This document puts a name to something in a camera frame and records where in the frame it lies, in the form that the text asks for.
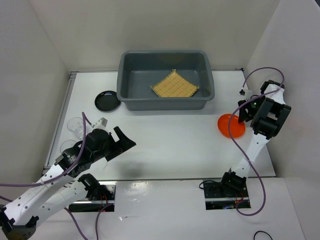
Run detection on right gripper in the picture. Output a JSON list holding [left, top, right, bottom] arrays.
[[236, 95, 265, 125]]

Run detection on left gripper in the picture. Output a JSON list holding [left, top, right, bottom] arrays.
[[91, 126, 136, 162]]

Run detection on orange plate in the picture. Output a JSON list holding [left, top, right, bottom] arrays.
[[217, 113, 246, 139]]

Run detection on woven bamboo mat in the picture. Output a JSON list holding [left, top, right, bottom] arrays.
[[150, 69, 200, 98]]

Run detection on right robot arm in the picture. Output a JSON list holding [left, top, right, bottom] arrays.
[[219, 80, 292, 197]]

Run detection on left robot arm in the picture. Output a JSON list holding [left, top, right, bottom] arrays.
[[0, 127, 136, 240]]

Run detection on grey plastic bin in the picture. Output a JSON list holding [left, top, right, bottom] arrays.
[[116, 50, 215, 111]]

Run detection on black plate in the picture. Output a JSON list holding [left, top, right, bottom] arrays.
[[94, 90, 121, 112]]

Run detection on clear plastic cup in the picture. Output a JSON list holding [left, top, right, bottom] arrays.
[[59, 139, 77, 154], [67, 117, 84, 139]]

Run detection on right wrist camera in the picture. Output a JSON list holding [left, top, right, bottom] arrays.
[[239, 88, 253, 101]]

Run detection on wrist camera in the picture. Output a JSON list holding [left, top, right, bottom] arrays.
[[92, 117, 108, 132], [239, 88, 253, 101]]

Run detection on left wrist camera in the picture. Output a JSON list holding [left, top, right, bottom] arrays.
[[92, 117, 108, 132]]

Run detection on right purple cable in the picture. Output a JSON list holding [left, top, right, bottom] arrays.
[[228, 66, 286, 216]]

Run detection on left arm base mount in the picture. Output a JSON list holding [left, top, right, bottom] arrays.
[[67, 181, 117, 213]]

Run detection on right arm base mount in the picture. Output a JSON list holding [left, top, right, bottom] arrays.
[[198, 179, 251, 211]]

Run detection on black cable loop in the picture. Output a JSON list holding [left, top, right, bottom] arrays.
[[254, 230, 275, 240]]

